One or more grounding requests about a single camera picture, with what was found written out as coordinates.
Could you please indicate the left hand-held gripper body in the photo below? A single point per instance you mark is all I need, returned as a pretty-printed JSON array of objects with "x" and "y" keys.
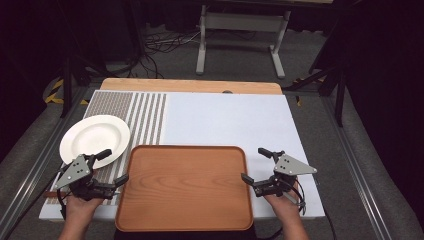
[{"x": 74, "y": 171}]

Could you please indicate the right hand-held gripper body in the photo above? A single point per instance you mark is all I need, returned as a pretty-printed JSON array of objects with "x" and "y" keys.
[{"x": 290, "y": 166}]

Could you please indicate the white round plate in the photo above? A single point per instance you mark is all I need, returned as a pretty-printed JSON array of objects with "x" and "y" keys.
[{"x": 95, "y": 138}]

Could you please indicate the brown wooden tray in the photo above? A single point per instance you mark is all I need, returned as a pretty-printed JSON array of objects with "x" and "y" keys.
[{"x": 183, "y": 190}]

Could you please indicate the person's left hand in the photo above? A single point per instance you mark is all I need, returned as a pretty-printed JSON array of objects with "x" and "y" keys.
[{"x": 81, "y": 210}]

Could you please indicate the person's right hand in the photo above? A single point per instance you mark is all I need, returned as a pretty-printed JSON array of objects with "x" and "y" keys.
[{"x": 283, "y": 206}]

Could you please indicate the white table board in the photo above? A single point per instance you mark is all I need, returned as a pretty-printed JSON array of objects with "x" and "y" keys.
[{"x": 230, "y": 123}]

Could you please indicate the grey striped placemat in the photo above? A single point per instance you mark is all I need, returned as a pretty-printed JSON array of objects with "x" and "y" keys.
[{"x": 146, "y": 116}]

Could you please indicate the black tripod stand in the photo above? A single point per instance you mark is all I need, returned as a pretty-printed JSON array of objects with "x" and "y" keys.
[
  {"x": 66, "y": 86},
  {"x": 338, "y": 96}
]

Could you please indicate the yellow black floor tape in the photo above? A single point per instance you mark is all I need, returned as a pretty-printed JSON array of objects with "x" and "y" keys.
[
  {"x": 55, "y": 90},
  {"x": 308, "y": 80}
]

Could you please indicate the aluminium floor rail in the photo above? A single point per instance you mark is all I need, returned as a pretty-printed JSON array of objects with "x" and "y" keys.
[
  {"x": 36, "y": 166},
  {"x": 358, "y": 166}
]

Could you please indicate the grey metal desk frame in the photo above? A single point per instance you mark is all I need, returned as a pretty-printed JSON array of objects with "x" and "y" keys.
[{"x": 245, "y": 22}]

